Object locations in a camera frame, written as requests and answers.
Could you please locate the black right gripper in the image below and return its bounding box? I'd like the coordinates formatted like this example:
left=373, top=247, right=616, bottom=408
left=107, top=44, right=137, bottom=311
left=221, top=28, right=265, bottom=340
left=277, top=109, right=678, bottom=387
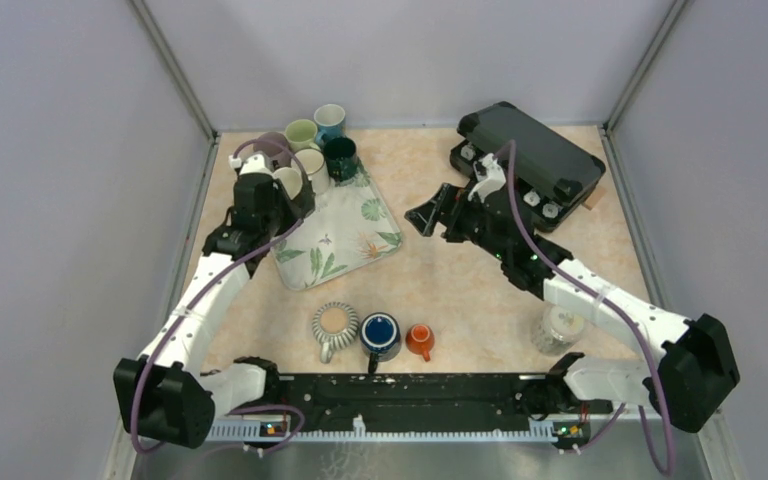
left=406, top=183, right=509, bottom=261

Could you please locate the black mug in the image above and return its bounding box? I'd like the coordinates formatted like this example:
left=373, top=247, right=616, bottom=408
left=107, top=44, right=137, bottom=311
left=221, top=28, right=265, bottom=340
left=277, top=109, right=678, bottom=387
left=273, top=167, right=303, bottom=203

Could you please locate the lilac purple mug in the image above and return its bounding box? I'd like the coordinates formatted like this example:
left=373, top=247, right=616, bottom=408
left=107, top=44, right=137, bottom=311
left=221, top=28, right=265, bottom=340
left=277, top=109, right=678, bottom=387
left=252, top=132, right=292, bottom=169

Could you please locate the white ribbed mug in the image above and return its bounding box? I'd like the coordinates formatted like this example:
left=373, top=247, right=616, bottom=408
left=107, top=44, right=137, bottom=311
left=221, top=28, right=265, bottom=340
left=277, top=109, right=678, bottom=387
left=295, top=148, right=331, bottom=195

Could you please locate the light green mug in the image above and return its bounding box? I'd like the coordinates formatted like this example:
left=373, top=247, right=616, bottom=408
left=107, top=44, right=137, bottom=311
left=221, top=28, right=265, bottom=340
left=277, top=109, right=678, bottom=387
left=284, top=119, right=321, bottom=153

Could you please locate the dark green mug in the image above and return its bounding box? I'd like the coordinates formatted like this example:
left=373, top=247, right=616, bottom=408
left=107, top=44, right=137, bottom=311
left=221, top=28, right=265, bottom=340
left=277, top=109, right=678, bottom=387
left=323, top=137, right=359, bottom=183

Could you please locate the light blue mug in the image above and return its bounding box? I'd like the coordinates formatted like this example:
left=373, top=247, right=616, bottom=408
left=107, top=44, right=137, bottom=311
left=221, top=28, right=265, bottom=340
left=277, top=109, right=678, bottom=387
left=313, top=104, right=346, bottom=147

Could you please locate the small orange mug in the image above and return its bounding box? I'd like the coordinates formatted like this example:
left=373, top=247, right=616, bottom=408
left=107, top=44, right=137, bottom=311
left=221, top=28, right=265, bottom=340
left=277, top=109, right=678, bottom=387
left=405, top=324, right=435, bottom=362

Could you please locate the clear floral glass jar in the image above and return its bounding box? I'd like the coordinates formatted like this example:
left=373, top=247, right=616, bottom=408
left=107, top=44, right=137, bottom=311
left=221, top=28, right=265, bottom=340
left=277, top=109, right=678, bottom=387
left=531, top=306, right=587, bottom=356

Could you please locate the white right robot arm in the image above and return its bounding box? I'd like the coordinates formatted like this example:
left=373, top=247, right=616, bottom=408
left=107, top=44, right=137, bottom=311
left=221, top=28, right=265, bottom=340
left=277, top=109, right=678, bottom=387
left=405, top=183, right=740, bottom=433

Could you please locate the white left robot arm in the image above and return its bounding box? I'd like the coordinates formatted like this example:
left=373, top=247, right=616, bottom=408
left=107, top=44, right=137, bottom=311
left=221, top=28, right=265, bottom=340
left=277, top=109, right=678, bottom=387
left=113, top=168, right=315, bottom=454

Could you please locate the navy blue mug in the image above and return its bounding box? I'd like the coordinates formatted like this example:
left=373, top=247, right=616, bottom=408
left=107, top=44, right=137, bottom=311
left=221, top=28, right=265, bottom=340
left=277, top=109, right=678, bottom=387
left=359, top=312, right=402, bottom=375

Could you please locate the striped grey white mug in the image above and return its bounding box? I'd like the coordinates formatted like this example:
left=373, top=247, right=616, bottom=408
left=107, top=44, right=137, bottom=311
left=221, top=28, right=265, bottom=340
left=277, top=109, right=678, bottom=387
left=311, top=301, right=360, bottom=364

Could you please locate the white floral tray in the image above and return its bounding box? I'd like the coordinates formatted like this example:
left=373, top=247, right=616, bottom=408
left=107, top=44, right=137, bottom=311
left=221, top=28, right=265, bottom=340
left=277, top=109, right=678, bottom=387
left=272, top=161, right=403, bottom=291

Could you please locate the black poker chip case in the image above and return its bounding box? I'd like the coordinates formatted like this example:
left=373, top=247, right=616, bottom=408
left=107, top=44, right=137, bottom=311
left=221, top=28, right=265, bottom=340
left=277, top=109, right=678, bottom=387
left=449, top=101, right=607, bottom=233

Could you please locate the wooden block behind case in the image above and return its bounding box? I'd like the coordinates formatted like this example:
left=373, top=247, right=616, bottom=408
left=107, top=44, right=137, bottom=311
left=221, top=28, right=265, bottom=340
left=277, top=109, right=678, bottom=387
left=582, top=185, right=606, bottom=210

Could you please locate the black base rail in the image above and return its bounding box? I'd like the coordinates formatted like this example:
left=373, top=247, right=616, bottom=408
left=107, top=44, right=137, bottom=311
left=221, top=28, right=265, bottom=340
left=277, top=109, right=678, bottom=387
left=218, top=355, right=614, bottom=435

